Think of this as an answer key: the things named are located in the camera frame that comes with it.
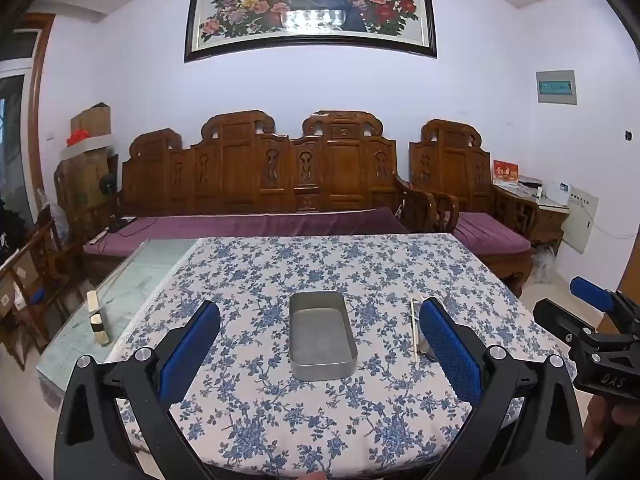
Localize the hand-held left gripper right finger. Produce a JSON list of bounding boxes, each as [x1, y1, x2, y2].
[[418, 297, 586, 480]]

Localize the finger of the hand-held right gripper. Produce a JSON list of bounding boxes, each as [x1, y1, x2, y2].
[[569, 276, 640, 331], [532, 298, 609, 347]]

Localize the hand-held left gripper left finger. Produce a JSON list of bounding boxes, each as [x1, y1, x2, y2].
[[54, 300, 222, 480]]

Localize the metal tray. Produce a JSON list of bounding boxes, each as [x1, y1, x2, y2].
[[288, 290, 360, 382]]

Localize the person's right hand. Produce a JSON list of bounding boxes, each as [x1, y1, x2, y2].
[[582, 400, 626, 458]]

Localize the clear plastic bag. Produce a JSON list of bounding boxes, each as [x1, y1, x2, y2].
[[36, 187, 68, 246], [530, 247, 558, 286]]

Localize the wooden side table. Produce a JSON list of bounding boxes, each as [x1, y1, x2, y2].
[[492, 182, 571, 256]]

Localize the small cream and black object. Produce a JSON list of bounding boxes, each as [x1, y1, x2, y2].
[[86, 290, 112, 347]]

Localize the white device box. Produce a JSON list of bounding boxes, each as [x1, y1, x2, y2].
[[542, 181, 573, 208]]

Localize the purple armchair cushion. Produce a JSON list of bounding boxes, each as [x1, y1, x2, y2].
[[452, 211, 532, 256]]

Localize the grey and white box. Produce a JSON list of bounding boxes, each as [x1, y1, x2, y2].
[[517, 177, 545, 201]]

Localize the blue floral tablecloth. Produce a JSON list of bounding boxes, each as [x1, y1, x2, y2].
[[102, 232, 576, 480]]

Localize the wooden chair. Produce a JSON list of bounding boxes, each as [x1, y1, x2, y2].
[[0, 205, 71, 371]]

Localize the carved wooden sofa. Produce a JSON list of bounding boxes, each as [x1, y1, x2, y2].
[[80, 109, 437, 286]]

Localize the black fan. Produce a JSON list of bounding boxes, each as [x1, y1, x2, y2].
[[98, 174, 123, 231]]

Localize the carved wooden armchair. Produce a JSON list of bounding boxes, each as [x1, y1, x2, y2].
[[407, 119, 541, 298]]

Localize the large cardboard box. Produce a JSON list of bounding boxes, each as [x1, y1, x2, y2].
[[55, 152, 120, 241]]

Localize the black bags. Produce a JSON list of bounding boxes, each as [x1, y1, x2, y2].
[[0, 195, 32, 261]]

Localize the white shelf board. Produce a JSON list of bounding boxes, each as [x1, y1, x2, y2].
[[59, 135, 113, 162]]

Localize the small cardboard box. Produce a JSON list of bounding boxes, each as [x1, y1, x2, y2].
[[70, 103, 112, 137]]

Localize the glass window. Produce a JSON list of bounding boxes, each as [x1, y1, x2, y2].
[[0, 30, 41, 211]]

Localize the framed peacock flower painting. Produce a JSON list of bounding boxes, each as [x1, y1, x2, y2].
[[184, 0, 438, 63]]

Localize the white wall cabinet panel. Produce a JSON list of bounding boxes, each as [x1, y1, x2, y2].
[[557, 191, 600, 256]]

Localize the grey wall electrical box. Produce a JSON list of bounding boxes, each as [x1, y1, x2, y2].
[[536, 69, 578, 106]]

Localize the wooden door frame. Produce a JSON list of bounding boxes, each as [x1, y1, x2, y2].
[[27, 12, 56, 211]]

